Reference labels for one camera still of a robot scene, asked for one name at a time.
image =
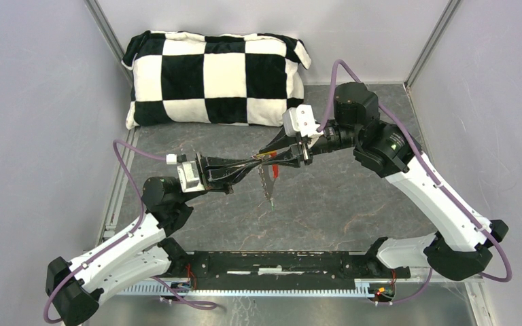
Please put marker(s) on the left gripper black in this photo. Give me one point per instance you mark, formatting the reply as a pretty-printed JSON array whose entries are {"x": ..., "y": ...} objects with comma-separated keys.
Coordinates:
[{"x": 222, "y": 179}]

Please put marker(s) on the aluminium frame rail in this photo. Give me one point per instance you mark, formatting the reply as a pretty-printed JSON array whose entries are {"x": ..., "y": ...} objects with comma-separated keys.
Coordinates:
[
  {"x": 109, "y": 35},
  {"x": 430, "y": 45}
]

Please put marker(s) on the black white checkered pillow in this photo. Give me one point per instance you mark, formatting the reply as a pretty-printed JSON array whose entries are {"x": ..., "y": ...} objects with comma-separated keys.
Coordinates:
[{"x": 227, "y": 79}]

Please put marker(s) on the left aluminium frame rail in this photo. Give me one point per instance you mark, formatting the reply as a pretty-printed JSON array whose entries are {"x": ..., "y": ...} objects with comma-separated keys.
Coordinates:
[{"x": 109, "y": 35}]

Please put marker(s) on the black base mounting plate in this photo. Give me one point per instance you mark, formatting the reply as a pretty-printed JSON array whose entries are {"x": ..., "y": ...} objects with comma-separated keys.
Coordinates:
[{"x": 274, "y": 270}]

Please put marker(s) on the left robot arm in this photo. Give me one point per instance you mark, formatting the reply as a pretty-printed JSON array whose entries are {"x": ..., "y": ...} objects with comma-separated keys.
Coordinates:
[{"x": 76, "y": 288}]

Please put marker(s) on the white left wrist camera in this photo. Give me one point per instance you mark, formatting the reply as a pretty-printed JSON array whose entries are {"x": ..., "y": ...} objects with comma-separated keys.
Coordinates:
[{"x": 188, "y": 173}]

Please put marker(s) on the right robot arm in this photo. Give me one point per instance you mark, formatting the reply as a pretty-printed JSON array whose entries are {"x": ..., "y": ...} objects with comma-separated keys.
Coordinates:
[{"x": 461, "y": 245}]

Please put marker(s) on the white slotted cable duct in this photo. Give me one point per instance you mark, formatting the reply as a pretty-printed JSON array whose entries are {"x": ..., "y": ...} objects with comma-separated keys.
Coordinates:
[{"x": 359, "y": 289}]

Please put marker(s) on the yellow key tag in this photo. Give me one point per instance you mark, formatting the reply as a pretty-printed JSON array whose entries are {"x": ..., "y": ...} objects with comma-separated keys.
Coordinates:
[{"x": 264, "y": 156}]

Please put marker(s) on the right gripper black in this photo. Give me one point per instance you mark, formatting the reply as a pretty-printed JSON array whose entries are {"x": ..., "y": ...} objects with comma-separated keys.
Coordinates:
[{"x": 303, "y": 153}]

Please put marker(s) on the right aluminium frame rail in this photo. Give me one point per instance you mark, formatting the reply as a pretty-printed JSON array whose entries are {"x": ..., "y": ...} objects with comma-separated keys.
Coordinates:
[{"x": 430, "y": 45}]

